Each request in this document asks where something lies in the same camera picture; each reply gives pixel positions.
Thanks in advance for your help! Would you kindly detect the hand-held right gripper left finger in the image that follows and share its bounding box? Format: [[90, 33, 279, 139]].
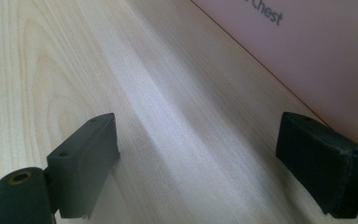
[[46, 112, 121, 219]]

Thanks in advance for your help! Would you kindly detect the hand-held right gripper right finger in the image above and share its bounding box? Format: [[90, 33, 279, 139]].
[[275, 111, 358, 219]]

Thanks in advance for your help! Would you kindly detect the pink plastic box with lid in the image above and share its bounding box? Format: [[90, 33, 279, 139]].
[[189, 0, 358, 154]]

